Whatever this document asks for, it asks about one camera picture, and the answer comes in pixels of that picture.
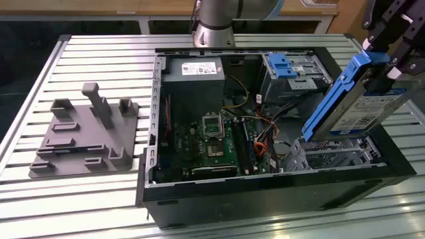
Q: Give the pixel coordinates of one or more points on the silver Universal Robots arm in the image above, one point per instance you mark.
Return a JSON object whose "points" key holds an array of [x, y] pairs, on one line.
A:
{"points": [[215, 32]]}

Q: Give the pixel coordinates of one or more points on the metal drive cage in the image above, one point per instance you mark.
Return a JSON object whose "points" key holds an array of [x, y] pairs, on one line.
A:
{"points": [[298, 84]]}

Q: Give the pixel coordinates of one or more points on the blue plastic drive latch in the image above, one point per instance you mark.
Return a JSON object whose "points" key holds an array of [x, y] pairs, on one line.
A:
{"points": [[281, 67]]}

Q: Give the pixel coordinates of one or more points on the black power supply unit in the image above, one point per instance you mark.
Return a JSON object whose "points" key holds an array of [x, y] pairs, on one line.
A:
{"points": [[191, 92]]}

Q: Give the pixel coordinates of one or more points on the CPU socket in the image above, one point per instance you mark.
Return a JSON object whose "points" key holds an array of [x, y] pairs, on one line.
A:
{"points": [[211, 124]]}

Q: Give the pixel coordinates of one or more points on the black RAM slot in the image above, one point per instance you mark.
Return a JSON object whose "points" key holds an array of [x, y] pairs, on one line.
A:
{"points": [[239, 147]]}

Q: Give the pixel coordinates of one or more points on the hard disk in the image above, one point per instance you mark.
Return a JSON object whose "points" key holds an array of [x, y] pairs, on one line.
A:
{"points": [[358, 117]]}

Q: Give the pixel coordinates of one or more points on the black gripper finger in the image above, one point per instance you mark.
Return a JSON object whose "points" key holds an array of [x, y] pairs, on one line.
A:
{"points": [[378, 79], [409, 37]]}

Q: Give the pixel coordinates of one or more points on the black graphics card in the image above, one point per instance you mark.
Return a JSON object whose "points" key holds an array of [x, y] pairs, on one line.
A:
{"points": [[211, 171]]}

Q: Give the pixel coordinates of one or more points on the wooden cabinet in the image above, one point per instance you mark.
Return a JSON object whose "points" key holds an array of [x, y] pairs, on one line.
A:
{"points": [[98, 5]]}

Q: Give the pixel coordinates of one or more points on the grey plastic parts rack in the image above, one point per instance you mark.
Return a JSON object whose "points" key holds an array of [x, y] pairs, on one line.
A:
{"points": [[82, 129]]}

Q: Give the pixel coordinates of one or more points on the metal disk bay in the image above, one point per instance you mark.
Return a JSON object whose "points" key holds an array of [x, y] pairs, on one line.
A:
{"points": [[331, 155]]}

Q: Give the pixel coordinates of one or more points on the black open PC case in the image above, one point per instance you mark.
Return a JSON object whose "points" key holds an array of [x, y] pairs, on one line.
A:
{"points": [[249, 199]]}

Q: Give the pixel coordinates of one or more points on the green motherboard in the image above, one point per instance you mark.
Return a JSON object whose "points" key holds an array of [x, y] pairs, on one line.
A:
{"points": [[195, 149]]}

